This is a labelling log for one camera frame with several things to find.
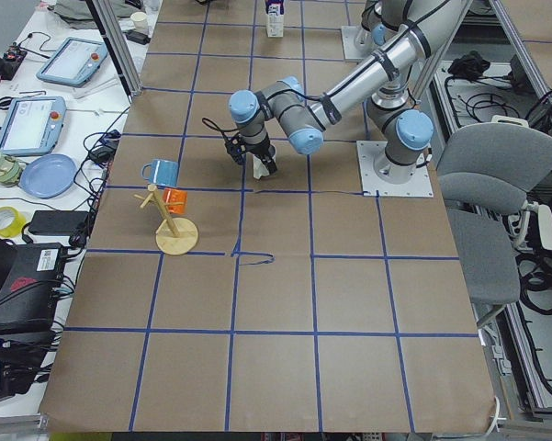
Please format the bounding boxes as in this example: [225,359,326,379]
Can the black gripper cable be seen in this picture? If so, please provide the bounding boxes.
[200,117,240,148]

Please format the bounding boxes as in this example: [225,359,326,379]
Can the white paper cup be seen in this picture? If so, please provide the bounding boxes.
[130,11,149,34]

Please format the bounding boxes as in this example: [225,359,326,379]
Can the yellow tape roll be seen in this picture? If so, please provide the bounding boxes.
[0,207,27,238]

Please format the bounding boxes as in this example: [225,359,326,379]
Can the blue mug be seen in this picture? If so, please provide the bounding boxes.
[141,159,179,187]

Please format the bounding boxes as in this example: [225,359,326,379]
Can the orange mug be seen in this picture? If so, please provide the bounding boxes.
[163,187,187,215]

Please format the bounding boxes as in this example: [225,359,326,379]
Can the blue plate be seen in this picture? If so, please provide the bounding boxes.
[19,153,77,198]

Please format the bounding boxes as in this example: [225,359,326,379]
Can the blue teach pendant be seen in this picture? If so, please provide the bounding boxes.
[0,96,67,156]
[36,37,108,87]

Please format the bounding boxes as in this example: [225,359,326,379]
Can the black computer box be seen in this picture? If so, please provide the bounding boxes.
[0,243,64,334]

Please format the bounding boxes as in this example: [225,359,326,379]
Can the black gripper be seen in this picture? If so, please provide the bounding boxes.
[225,133,277,174]

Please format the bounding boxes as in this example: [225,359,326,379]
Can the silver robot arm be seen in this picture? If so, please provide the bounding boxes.
[224,1,468,174]
[354,0,396,54]

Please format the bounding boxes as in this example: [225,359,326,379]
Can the black power adapter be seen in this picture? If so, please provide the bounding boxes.
[28,210,88,236]

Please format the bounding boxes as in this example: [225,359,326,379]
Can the far blue teach pendant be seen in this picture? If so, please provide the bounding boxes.
[36,37,108,87]

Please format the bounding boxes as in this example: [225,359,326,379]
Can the white mug grey inside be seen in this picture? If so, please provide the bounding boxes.
[253,156,270,180]

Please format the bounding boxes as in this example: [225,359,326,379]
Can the grey office chair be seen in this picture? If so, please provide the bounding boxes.
[436,120,552,327]

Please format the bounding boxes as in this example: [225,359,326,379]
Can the blue white milk carton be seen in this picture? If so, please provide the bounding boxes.
[265,0,285,38]

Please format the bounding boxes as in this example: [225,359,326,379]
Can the aluminium frame post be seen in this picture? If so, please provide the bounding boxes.
[85,0,142,97]

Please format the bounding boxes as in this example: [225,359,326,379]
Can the near blue teach pendant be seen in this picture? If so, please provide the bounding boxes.
[0,96,67,156]

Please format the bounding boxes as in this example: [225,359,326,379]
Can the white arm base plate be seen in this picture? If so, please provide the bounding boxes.
[356,141,434,198]
[341,24,396,62]

